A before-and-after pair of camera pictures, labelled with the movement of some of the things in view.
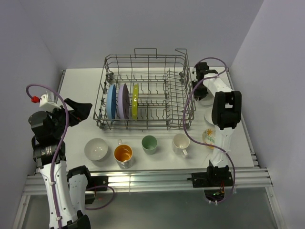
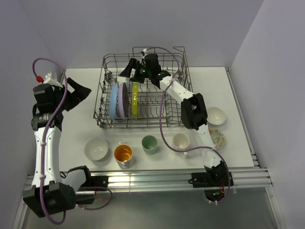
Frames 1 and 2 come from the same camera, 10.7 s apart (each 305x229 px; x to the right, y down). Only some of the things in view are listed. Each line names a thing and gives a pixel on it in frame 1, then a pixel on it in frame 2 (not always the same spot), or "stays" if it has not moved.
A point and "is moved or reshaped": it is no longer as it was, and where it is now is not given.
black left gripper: [79, 112] to [78, 95]
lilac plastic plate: [123, 101] stays
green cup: [149, 144] stays
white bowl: [96, 149] stays
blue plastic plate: [111, 102] is moved or reshaped
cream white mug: [180, 142] stays
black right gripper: [201, 95] to [127, 72]
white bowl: [208, 101] to [121, 79]
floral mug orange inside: [123, 155] stays
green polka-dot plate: [135, 102] stays
